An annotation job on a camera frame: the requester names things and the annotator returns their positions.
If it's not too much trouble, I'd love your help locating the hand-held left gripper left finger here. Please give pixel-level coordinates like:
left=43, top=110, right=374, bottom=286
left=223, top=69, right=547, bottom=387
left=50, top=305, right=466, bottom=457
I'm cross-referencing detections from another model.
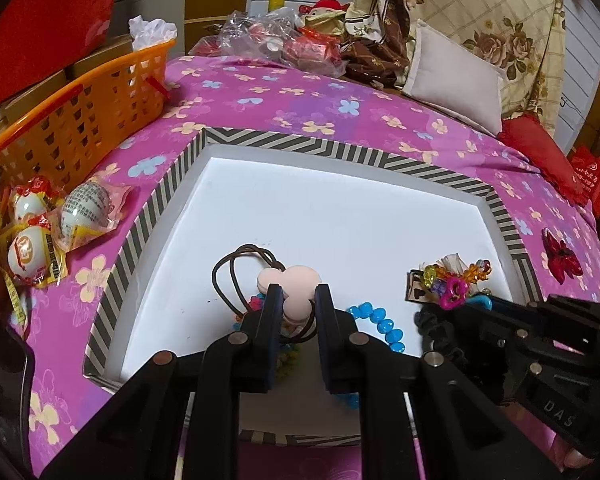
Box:
left=40, top=284, right=285, bottom=480

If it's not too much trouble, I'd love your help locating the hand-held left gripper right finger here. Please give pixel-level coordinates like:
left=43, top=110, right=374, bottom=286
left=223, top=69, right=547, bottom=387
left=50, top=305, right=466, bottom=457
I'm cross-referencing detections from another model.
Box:
left=314, top=283, right=561, bottom=480

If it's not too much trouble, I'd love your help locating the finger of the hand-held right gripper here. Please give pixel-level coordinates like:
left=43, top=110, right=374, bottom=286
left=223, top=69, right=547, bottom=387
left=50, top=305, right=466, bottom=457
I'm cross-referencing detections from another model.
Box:
left=467, top=297, right=600, bottom=341
left=460, top=337, right=551, bottom=403

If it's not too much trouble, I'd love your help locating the blue bead bracelet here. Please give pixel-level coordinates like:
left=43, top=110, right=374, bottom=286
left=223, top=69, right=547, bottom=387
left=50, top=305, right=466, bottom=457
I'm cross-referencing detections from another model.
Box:
left=337, top=301, right=407, bottom=411

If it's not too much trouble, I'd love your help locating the pink flower hair tie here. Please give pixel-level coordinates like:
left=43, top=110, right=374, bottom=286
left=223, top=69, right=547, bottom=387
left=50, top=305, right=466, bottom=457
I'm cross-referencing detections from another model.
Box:
left=211, top=243, right=323, bottom=343

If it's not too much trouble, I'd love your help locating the black scrunchie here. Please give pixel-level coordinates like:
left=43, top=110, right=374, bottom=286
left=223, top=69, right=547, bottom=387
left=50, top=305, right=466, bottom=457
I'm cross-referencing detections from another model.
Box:
left=414, top=305, right=468, bottom=366

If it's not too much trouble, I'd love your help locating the translucent bead bracelet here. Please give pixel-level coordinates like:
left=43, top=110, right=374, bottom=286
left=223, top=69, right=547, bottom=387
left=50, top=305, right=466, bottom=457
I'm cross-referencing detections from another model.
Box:
left=422, top=259, right=493, bottom=311

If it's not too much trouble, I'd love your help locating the leopard bow hair clip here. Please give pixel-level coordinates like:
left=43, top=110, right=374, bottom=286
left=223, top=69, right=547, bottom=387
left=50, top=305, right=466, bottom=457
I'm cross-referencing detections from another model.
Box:
left=406, top=255, right=473, bottom=306

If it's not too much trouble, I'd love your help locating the white box with striped rim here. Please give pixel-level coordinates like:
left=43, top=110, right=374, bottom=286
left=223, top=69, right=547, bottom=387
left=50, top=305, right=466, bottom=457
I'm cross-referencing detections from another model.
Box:
left=82, top=127, right=546, bottom=448

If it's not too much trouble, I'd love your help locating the person's right hand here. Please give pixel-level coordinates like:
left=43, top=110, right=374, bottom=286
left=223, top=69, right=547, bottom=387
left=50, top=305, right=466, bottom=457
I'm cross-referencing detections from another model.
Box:
left=550, top=430, right=598, bottom=468

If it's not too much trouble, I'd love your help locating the turquoise hair clip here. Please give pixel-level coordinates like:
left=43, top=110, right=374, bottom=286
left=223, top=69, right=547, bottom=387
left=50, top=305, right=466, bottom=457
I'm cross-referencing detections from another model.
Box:
left=460, top=294, right=493, bottom=312

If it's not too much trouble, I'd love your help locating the red bow hair clip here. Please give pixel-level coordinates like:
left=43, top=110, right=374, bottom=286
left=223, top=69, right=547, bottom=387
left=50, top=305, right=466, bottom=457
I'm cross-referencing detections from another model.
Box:
left=541, top=227, right=583, bottom=283

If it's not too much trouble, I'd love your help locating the red shopping bag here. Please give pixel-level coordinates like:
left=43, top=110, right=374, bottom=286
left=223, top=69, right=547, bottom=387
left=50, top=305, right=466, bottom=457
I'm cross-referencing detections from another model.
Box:
left=570, top=145, right=600, bottom=218

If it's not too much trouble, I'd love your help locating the red frilled pillow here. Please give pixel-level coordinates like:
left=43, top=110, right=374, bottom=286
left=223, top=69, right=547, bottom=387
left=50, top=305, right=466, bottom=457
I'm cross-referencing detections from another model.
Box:
left=497, top=115, right=588, bottom=206

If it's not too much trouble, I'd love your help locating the packaged egg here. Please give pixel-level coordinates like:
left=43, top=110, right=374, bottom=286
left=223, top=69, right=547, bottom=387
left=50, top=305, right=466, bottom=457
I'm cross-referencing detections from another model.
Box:
left=0, top=222, right=71, bottom=288
left=50, top=172, right=133, bottom=253
left=7, top=175, right=63, bottom=226

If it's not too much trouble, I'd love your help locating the white pillow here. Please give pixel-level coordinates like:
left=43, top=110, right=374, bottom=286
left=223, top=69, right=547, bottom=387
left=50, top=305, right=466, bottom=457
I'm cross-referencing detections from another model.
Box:
left=401, top=19, right=506, bottom=136

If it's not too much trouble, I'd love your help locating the yellow measuring tape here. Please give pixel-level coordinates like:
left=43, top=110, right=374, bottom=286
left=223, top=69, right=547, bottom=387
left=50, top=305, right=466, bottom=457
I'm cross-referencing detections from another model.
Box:
left=0, top=267, right=33, bottom=341

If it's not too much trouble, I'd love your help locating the pink floral bed sheet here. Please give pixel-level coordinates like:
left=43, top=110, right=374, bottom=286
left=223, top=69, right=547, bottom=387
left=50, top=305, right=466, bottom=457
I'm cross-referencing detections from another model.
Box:
left=0, top=52, right=600, bottom=480

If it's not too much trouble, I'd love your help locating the black flat device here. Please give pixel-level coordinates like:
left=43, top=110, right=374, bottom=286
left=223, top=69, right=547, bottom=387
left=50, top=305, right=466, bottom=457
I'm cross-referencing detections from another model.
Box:
left=0, top=320, right=36, bottom=471

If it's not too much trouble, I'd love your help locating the red candy packet bag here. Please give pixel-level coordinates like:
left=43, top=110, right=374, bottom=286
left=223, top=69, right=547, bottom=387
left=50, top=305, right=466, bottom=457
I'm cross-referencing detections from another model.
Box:
left=282, top=30, right=346, bottom=78

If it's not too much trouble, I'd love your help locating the cream floral quilt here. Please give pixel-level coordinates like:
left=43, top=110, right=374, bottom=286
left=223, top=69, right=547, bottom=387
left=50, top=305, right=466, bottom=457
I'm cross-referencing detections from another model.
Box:
left=355, top=0, right=566, bottom=136

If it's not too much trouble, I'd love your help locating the orange plastic basket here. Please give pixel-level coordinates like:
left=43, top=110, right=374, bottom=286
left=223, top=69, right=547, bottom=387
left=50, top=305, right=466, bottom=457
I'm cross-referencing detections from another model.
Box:
left=0, top=39, right=177, bottom=193

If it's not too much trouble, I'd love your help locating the brown patterned blanket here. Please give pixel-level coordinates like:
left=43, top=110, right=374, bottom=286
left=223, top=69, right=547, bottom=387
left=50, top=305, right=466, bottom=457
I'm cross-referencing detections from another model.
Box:
left=340, top=0, right=421, bottom=91

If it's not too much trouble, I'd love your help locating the clear plastic bag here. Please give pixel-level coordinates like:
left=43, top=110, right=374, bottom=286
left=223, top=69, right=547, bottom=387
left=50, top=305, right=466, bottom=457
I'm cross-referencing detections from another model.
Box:
left=215, top=10, right=303, bottom=66

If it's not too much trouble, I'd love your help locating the red-hatted plush doll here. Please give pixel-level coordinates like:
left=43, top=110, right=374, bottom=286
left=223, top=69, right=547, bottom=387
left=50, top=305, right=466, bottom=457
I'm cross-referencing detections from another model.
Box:
left=300, top=0, right=351, bottom=31

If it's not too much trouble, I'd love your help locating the brown cardboard box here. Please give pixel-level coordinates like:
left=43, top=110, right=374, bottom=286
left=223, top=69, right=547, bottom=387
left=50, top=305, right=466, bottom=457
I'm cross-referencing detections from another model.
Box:
left=64, top=34, right=136, bottom=81
left=0, top=69, right=73, bottom=133

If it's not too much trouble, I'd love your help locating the white crumpled plastic bag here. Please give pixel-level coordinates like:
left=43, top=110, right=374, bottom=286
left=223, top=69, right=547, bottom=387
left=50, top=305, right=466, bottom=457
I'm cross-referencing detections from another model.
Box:
left=128, top=15, right=178, bottom=51

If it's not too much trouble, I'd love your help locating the red cardboard box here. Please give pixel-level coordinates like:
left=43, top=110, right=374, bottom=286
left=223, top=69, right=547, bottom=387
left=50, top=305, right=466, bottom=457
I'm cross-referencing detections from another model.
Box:
left=0, top=0, right=131, bottom=106

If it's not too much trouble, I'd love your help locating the pastel bead hair tie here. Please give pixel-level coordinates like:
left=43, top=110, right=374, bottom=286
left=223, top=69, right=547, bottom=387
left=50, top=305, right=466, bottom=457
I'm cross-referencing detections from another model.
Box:
left=235, top=294, right=303, bottom=378

